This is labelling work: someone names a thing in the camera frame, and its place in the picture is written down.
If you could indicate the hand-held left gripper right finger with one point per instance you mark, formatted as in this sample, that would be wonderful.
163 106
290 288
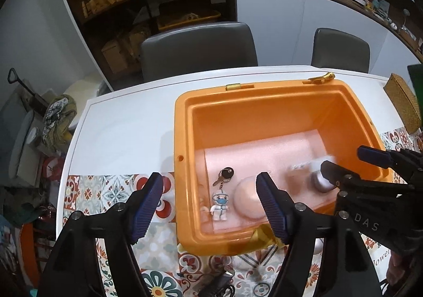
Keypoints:
271 209

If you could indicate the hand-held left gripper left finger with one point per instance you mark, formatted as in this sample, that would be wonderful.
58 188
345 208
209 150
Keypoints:
147 209

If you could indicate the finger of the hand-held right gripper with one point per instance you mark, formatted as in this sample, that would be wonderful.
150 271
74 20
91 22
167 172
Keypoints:
335 174
371 155

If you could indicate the pink round lid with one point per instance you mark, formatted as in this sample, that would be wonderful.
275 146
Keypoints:
248 197

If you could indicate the orange plastic crate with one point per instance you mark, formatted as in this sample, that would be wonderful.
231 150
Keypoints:
264 112

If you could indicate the patterned table runner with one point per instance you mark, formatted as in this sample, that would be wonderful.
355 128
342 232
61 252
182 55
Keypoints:
109 191

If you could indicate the pink foam sheet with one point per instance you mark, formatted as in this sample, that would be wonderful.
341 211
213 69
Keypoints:
264 155

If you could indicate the woven wicker box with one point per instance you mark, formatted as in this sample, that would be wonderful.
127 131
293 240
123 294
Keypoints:
401 102

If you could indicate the black key fob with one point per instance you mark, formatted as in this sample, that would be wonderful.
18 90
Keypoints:
214 287

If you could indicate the grey chair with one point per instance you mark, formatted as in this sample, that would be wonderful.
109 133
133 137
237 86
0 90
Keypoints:
198 49
340 50

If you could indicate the patterned cloth bag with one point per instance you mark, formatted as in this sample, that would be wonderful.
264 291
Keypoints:
59 118

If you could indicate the black shovel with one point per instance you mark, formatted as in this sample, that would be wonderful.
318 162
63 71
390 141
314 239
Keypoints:
26 88

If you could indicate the dark wooden bookshelf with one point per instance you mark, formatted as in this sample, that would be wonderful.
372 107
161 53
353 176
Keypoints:
132 2

